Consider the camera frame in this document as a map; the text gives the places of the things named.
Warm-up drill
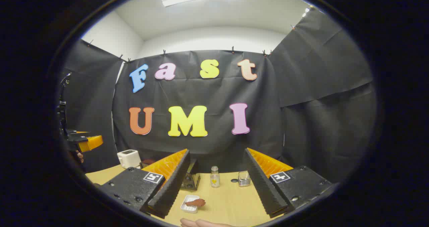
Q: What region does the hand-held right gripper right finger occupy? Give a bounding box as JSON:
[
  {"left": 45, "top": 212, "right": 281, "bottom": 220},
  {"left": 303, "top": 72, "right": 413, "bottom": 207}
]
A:
[{"left": 244, "top": 148, "right": 335, "bottom": 218}]

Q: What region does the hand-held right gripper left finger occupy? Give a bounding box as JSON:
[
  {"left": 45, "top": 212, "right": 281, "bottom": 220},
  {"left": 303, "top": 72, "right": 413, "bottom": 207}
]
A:
[{"left": 99, "top": 149, "right": 191, "bottom": 219}]

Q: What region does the black electric oven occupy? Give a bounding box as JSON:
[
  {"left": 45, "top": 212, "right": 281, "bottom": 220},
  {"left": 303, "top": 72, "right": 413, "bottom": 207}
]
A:
[{"left": 140, "top": 158, "right": 201, "bottom": 191}]

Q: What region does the white rectangular tray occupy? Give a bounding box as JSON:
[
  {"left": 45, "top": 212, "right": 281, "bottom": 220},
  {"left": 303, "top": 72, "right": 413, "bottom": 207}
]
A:
[{"left": 180, "top": 195, "right": 200, "bottom": 214}]

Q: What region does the white toaster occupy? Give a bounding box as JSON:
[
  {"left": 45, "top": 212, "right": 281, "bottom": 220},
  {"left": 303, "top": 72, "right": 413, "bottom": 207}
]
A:
[{"left": 117, "top": 150, "right": 141, "bottom": 169}]

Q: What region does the glass bottle with yellow label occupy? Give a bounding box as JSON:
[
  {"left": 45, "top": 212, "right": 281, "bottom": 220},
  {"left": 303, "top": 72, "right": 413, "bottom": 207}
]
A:
[{"left": 210, "top": 166, "right": 220, "bottom": 188}]

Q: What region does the black backdrop cloth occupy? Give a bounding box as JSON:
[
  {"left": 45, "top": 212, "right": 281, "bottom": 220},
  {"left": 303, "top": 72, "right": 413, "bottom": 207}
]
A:
[{"left": 62, "top": 8, "right": 377, "bottom": 184}]

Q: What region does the row of small cloth clips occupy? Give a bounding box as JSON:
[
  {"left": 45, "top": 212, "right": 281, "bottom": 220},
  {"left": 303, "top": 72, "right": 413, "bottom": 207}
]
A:
[{"left": 87, "top": 24, "right": 297, "bottom": 64}]

